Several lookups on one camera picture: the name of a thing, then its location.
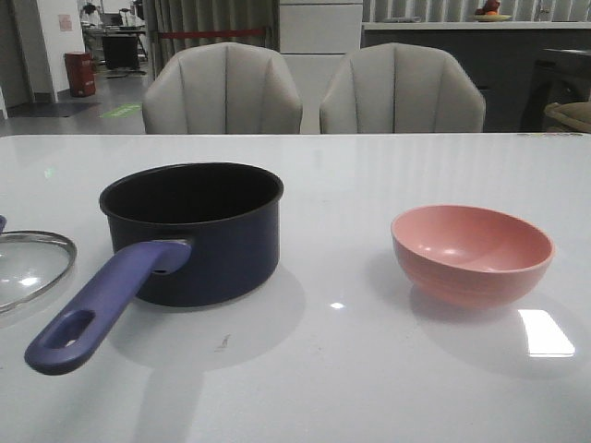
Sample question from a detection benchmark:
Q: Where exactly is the dark blue saucepan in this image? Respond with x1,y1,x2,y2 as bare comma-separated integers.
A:
24,162,283,376

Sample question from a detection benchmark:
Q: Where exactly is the fruit plate on counter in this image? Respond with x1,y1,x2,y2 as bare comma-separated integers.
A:
472,0,512,22

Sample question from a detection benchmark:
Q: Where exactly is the dark grey counter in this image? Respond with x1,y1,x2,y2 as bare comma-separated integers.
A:
361,21,590,132

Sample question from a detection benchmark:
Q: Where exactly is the beige chair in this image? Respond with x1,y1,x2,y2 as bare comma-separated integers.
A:
319,42,486,134
142,42,303,135

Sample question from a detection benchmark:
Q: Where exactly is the red barrier tape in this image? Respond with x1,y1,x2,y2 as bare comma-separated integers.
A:
158,27,267,40

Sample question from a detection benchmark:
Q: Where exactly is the red trash bin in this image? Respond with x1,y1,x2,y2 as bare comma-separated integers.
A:
64,52,96,97

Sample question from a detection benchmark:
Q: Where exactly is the white cabinet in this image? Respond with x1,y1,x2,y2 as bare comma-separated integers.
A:
279,1,363,134

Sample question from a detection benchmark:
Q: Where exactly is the pink bowl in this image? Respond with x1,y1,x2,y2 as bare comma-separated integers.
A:
391,205,555,308

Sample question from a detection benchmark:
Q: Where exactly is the glass lid with blue knob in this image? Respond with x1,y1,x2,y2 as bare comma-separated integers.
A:
1,215,78,314

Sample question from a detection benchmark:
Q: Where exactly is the left beige chair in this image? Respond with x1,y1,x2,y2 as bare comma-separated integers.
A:
142,42,303,135

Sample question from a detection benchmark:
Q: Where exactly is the right beige chair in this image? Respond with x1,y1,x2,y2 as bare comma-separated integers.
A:
319,42,486,134

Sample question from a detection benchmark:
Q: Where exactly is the black office chair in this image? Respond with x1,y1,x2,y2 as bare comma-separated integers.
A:
102,34,146,78

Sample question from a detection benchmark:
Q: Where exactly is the beige cushion right edge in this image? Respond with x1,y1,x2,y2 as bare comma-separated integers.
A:
544,102,591,134

